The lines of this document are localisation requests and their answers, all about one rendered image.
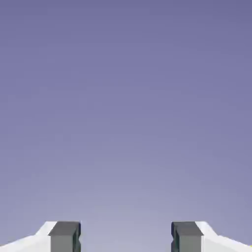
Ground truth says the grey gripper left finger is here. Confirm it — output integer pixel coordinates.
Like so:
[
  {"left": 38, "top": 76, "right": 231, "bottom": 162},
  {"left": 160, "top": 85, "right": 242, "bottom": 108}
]
[{"left": 0, "top": 220, "right": 82, "bottom": 252}]

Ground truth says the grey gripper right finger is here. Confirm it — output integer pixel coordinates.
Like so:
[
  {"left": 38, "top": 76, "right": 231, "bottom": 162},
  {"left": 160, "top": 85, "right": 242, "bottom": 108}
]
[{"left": 170, "top": 220, "right": 252, "bottom": 252}]

